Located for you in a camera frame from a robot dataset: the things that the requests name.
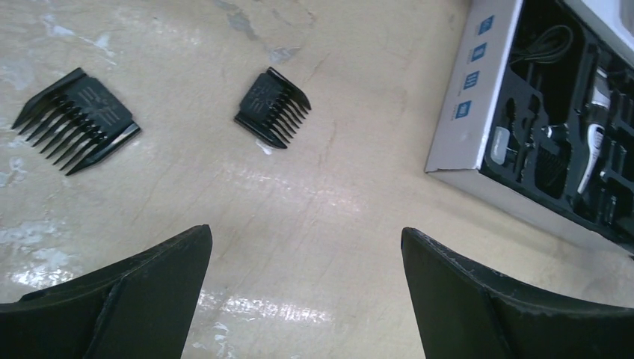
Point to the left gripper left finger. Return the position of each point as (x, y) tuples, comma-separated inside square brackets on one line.
[(139, 307)]

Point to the small black comb guard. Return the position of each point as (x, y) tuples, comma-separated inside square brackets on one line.
[(550, 171)]

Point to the large black comb guard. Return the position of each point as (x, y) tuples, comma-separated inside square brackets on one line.
[(77, 121)]

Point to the white hair clipper kit box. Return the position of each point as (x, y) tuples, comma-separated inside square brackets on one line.
[(459, 143)]

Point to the black plastic insert tray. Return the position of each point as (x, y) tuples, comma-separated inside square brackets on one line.
[(553, 56)]

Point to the medium black comb guard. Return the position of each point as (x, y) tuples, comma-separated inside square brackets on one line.
[(273, 109)]

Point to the black silver hair clipper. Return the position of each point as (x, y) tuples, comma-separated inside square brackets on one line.
[(596, 120)]

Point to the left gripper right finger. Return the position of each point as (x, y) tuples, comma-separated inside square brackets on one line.
[(465, 309)]

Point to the black cleaning brush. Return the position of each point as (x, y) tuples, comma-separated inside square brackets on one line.
[(523, 130)]

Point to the small oil bottle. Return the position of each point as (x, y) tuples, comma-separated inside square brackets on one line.
[(499, 146)]

